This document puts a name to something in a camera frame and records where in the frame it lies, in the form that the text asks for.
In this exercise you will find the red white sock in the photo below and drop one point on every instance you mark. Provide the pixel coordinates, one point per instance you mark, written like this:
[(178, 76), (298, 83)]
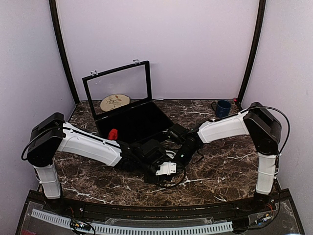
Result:
[(113, 134)]

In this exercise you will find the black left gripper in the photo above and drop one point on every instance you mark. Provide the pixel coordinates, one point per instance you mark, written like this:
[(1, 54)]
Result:
[(155, 180)]

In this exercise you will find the black frame post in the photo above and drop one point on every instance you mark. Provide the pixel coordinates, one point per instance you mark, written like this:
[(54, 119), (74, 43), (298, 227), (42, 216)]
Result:
[(253, 51), (62, 50)]

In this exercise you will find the left black frame post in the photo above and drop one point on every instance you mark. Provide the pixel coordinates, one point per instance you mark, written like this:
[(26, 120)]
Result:
[(62, 50)]

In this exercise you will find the dark blue mug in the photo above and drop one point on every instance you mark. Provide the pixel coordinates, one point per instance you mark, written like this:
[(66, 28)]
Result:
[(221, 108)]

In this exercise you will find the white slotted cable duct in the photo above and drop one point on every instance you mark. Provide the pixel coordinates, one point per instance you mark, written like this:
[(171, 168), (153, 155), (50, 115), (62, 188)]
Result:
[(134, 227)]

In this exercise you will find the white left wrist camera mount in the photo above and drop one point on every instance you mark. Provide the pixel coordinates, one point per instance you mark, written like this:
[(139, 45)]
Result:
[(167, 168)]

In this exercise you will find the black glass-lid display case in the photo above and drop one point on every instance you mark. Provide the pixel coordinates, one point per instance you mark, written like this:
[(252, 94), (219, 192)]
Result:
[(137, 122)]

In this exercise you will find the right black frame post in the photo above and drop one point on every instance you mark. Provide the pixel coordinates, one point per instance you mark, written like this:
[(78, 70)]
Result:
[(253, 51)]

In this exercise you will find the black curved front rail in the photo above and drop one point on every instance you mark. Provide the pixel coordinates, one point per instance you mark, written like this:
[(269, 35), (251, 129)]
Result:
[(233, 210)]

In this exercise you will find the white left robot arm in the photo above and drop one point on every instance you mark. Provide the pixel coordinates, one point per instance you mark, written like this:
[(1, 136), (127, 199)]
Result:
[(54, 134)]

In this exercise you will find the round beige decorated plate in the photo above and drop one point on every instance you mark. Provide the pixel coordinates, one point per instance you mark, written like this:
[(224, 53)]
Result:
[(114, 101)]

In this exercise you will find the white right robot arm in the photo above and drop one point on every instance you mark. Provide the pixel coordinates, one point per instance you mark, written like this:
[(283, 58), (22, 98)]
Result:
[(255, 121)]

